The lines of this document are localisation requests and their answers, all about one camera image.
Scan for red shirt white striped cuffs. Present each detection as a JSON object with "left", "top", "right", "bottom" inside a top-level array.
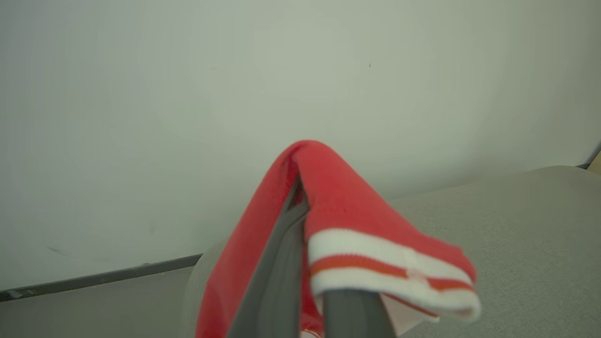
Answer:
[{"left": 195, "top": 139, "right": 482, "bottom": 338}]

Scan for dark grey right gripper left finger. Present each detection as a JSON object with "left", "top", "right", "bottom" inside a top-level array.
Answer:
[{"left": 228, "top": 176, "right": 309, "bottom": 338}]

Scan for black baseboard strip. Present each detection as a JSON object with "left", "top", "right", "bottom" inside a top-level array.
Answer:
[{"left": 0, "top": 253, "right": 202, "bottom": 302}]

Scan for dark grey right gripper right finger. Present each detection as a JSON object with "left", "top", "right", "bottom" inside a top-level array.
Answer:
[{"left": 323, "top": 289, "right": 398, "bottom": 338}]

